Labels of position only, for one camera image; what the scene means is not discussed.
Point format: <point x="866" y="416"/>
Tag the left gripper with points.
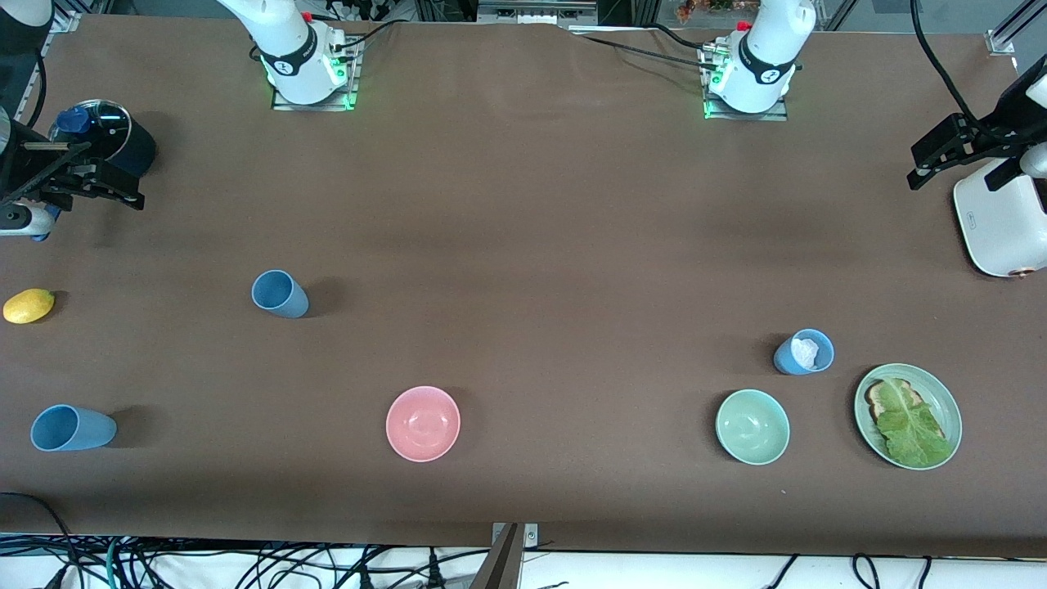
<point x="1003" y="123"/>

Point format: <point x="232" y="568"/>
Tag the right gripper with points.
<point x="18" y="166"/>

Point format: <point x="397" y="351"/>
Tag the blue plastic cup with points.
<point x="78" y="428"/>
<point x="787" y="360"/>
<point x="282" y="296"/>

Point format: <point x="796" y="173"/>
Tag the white paper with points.
<point x="806" y="352"/>

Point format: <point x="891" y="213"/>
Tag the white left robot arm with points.
<point x="765" y="65"/>

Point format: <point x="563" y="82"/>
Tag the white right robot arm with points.
<point x="298" y="57"/>

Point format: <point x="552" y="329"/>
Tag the dark blue saucepan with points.
<point x="137" y="154"/>

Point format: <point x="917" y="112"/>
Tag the white toaster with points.
<point x="1002" y="237"/>

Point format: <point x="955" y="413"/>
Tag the yellow lemon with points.
<point x="29" y="305"/>

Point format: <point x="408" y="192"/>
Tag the pale green plate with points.
<point x="942" y="401"/>

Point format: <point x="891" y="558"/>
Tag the toasted bread slice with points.
<point x="875" y="401"/>

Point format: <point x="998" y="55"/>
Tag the green lettuce leaf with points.
<point x="908" y="425"/>

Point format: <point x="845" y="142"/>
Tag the pale green bowl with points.
<point x="752" y="427"/>

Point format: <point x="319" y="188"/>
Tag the pink bowl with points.
<point x="423" y="424"/>

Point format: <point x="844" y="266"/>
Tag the black power plug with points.
<point x="433" y="573"/>

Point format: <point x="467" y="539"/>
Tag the aluminium frame profile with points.
<point x="65" y="16"/>
<point x="1014" y="29"/>

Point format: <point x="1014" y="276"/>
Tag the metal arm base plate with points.
<point x="282" y="103"/>
<point x="777" y="115"/>

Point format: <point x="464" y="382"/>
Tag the grey metal frame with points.
<point x="536" y="10"/>

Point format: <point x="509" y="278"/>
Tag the grey metal bracket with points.
<point x="532" y="536"/>

